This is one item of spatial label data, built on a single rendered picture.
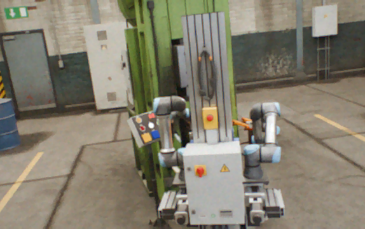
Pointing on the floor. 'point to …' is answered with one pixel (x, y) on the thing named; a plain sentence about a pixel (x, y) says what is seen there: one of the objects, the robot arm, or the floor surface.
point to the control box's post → (153, 179)
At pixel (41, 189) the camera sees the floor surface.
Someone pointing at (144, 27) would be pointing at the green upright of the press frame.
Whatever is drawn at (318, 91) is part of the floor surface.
